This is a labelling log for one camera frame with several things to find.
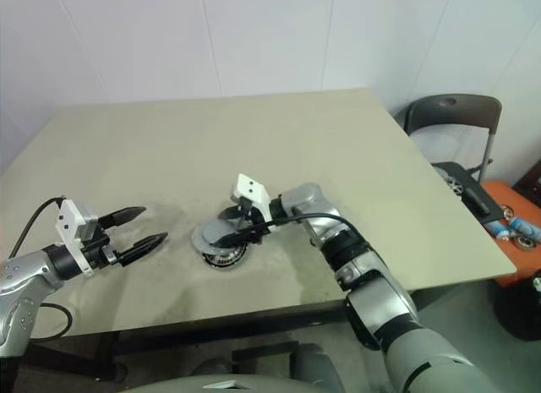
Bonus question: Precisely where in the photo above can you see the black tray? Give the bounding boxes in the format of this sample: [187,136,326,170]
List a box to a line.
[431,161,509,226]

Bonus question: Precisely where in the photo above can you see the orange box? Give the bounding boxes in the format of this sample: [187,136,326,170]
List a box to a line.
[480,180,541,289]

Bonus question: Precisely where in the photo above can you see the grey folding chair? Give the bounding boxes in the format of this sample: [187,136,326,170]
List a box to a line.
[403,93,504,187]

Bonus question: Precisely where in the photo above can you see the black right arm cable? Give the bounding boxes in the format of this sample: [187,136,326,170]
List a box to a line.
[253,213,355,238]

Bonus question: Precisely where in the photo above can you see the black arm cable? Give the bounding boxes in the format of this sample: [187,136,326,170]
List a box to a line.
[253,213,355,238]
[7,195,74,340]

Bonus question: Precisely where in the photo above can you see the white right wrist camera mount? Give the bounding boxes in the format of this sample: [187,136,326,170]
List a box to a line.
[230,172,271,226]

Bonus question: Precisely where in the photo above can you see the silver motor housing copper windings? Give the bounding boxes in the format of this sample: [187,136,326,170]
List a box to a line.
[199,236,254,270]

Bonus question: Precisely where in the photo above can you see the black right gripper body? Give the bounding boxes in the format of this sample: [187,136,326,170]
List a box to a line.
[236,197,268,241]

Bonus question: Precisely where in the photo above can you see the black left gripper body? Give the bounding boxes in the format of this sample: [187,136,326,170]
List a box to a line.
[82,215,123,270]

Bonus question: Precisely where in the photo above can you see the grey round motor lid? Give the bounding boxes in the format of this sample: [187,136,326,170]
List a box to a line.
[192,217,244,254]

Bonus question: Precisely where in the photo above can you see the silver gear part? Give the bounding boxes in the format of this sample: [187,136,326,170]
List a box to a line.
[437,167,467,196]

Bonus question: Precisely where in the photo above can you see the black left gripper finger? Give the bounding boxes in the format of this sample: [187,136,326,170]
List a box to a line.
[99,205,148,230]
[113,231,169,268]

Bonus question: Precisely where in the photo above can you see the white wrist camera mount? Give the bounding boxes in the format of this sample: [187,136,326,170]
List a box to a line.
[230,172,271,226]
[54,198,101,279]

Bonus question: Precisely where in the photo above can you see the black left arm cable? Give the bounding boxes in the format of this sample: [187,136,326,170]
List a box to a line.
[7,195,74,340]

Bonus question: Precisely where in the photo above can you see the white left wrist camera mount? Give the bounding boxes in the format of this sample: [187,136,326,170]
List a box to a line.
[54,198,101,279]

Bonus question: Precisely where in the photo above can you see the black bar tool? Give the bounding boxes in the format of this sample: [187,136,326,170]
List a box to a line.
[462,184,492,217]

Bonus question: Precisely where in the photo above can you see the dark table frame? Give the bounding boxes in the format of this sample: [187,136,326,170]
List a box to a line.
[29,303,352,382]

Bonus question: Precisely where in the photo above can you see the dark rounded shape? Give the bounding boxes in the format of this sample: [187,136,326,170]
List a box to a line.
[189,356,238,378]

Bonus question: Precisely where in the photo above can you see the silver ball bearing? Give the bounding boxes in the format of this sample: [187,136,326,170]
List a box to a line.
[511,233,538,249]

